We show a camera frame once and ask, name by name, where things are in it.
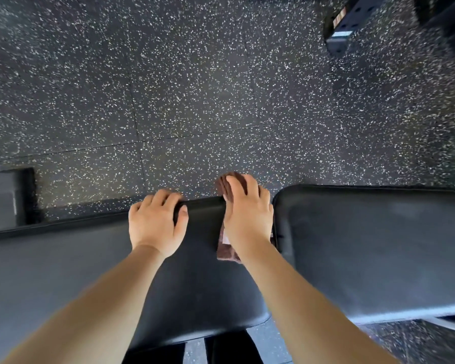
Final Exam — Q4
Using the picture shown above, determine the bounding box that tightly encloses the black perforated steel rack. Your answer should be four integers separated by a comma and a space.
323, 0, 393, 58

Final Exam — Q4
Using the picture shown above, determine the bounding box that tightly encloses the black padded weight bench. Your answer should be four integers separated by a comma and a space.
0, 168, 455, 364

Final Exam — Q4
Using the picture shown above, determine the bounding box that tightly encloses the person's left forearm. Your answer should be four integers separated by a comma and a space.
2, 245, 166, 364

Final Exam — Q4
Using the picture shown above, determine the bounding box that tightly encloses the person's right leg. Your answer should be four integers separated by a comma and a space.
204, 330, 264, 364

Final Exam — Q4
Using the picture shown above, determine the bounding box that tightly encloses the person's left hand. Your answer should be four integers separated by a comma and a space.
128, 188, 190, 259

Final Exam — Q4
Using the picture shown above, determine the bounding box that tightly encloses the person's right forearm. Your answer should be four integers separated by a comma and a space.
235, 238, 401, 364

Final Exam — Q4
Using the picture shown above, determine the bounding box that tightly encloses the person's left leg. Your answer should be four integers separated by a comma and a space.
123, 343, 187, 364

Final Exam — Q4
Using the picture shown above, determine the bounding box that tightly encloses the person's right hand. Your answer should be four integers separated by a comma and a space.
222, 174, 275, 253

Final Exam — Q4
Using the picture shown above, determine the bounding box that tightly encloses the person's leg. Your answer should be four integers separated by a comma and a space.
204, 330, 264, 364
123, 343, 187, 364

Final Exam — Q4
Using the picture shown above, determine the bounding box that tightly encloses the brown cleaning cloth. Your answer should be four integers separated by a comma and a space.
215, 171, 278, 264

